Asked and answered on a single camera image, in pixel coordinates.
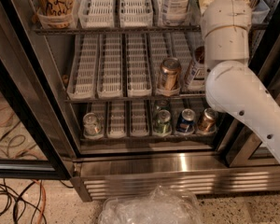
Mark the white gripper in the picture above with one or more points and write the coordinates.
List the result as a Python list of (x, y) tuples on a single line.
[(226, 13)]

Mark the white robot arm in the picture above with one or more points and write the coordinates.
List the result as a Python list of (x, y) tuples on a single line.
[(230, 85)]

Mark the blue striped can top shelf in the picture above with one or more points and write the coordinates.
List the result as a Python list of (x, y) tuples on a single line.
[(260, 11)]

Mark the white label bottle top shelf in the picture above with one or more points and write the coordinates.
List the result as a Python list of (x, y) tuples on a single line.
[(174, 12)]

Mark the gold can middle shelf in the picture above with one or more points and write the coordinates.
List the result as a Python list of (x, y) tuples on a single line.
[(168, 77)]

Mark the stainless steel fridge cabinet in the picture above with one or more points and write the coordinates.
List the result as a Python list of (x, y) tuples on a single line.
[(104, 170)]

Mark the green can bottom rear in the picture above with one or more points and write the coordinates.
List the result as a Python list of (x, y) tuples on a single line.
[(161, 105)]

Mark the green can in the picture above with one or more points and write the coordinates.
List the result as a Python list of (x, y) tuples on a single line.
[(161, 105), (162, 123)]

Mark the copper can bottom shelf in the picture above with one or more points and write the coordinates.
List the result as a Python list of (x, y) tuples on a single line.
[(207, 121)]

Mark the blue can bottom shelf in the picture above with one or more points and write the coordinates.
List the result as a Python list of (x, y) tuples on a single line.
[(185, 122)]

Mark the green can bottom front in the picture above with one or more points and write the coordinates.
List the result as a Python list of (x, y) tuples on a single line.
[(162, 123)]

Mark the orange LaCroix can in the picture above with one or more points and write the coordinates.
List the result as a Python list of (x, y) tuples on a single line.
[(55, 13)]

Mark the white can bottom shelf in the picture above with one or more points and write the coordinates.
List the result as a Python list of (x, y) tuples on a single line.
[(92, 126)]

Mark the open glass fridge door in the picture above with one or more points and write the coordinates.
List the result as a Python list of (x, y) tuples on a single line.
[(30, 81)]

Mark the clear plastic bag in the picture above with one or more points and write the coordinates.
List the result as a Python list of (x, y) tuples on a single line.
[(160, 206)]

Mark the top wire shelf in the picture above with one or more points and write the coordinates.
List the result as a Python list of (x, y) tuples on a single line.
[(116, 30)]

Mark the wire shelf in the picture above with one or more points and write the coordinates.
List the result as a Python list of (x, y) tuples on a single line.
[(116, 30), (153, 139), (189, 95)]

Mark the middle wire shelf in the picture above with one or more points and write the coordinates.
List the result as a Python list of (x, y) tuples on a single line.
[(189, 95)]

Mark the bottom wire shelf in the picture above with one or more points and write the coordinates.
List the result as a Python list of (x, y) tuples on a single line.
[(153, 139)]

